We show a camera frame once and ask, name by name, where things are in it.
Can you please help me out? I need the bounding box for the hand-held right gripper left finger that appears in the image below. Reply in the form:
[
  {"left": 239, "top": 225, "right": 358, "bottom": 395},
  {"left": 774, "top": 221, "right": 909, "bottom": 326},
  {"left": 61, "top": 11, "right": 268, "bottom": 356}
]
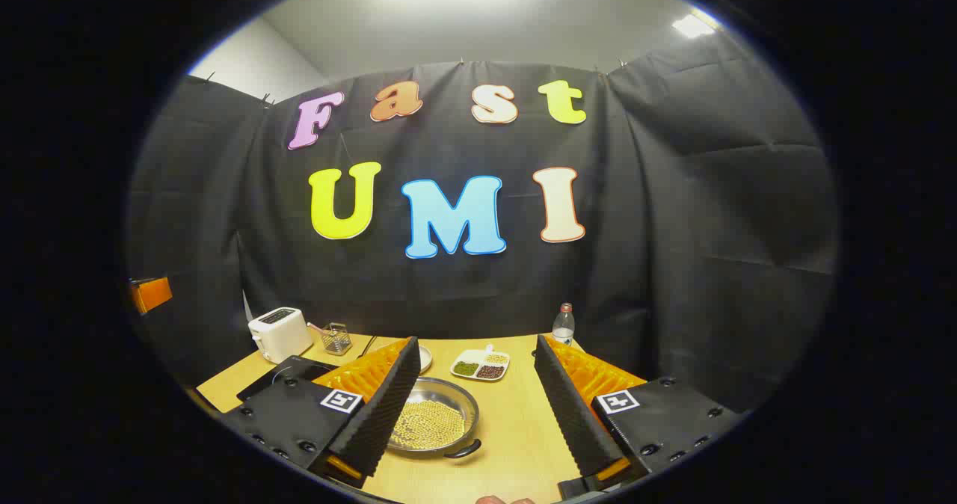
[{"left": 221, "top": 336, "right": 422, "bottom": 490}]

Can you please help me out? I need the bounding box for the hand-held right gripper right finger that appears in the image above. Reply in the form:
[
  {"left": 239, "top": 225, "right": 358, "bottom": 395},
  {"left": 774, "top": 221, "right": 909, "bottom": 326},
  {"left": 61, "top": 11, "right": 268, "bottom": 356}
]
[{"left": 533, "top": 334, "right": 748, "bottom": 499}]

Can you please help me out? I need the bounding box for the steel pot with black handles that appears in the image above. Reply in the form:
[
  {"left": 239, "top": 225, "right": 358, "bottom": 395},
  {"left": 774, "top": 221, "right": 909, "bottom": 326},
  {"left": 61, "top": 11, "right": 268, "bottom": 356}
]
[{"left": 387, "top": 376, "right": 483, "bottom": 460}]

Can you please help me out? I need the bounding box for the black induction cooktop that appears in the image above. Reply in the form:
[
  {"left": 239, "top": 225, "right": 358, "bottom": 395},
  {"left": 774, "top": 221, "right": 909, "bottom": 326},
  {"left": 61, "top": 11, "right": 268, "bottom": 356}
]
[{"left": 237, "top": 355, "right": 341, "bottom": 402}]

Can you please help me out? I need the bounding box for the pile of yellow soybeans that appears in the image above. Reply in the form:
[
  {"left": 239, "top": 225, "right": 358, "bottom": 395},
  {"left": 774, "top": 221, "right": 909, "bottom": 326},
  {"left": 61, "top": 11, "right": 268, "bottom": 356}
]
[{"left": 390, "top": 401, "right": 466, "bottom": 450}]

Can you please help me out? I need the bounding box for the clear water bottle red label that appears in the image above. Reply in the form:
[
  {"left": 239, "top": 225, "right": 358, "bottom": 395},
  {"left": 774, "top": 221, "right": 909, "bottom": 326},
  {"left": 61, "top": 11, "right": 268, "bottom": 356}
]
[{"left": 552, "top": 303, "right": 576, "bottom": 346}]

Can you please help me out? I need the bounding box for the white divided dish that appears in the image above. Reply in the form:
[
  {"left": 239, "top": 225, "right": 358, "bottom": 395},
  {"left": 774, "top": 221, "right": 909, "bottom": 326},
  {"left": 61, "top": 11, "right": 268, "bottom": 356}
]
[{"left": 450, "top": 345, "right": 511, "bottom": 382}]

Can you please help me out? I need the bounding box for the white toaster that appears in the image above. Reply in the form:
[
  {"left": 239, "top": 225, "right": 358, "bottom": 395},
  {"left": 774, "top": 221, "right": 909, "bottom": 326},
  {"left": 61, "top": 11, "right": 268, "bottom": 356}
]
[{"left": 247, "top": 307, "right": 314, "bottom": 364}]

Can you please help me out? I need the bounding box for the small ceiling light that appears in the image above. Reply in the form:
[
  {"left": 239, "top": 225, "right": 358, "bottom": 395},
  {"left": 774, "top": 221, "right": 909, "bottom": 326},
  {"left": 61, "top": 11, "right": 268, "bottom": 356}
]
[{"left": 671, "top": 10, "right": 722, "bottom": 40}]

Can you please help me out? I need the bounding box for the wire mesh basket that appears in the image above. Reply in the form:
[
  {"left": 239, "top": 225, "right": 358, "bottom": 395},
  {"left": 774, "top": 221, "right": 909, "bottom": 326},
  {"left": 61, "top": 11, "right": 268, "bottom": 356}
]
[{"left": 321, "top": 322, "right": 353, "bottom": 356}]

